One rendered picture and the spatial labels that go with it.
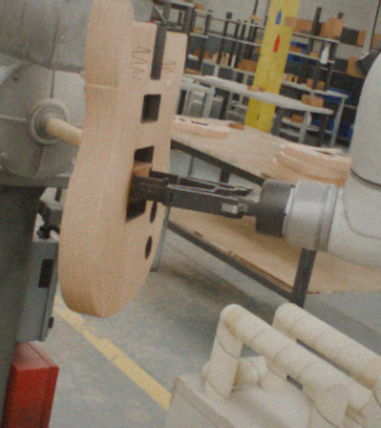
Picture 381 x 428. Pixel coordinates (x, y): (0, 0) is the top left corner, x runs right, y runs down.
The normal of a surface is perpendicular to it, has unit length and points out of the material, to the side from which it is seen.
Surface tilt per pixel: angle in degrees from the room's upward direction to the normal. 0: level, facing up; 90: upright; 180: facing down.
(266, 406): 0
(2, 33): 90
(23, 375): 90
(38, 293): 90
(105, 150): 74
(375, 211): 99
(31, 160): 98
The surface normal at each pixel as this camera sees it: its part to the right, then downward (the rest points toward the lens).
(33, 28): -0.80, -0.04
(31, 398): 0.55, 0.29
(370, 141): -0.74, 0.24
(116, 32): -0.22, 0.09
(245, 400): 0.20, -0.96
